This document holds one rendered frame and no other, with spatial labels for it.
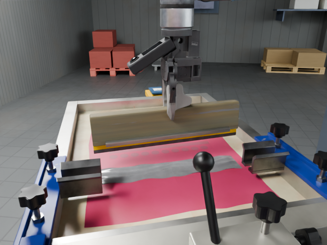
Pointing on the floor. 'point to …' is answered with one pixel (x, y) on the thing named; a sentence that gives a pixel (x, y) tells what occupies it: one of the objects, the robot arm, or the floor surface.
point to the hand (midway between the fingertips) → (167, 112)
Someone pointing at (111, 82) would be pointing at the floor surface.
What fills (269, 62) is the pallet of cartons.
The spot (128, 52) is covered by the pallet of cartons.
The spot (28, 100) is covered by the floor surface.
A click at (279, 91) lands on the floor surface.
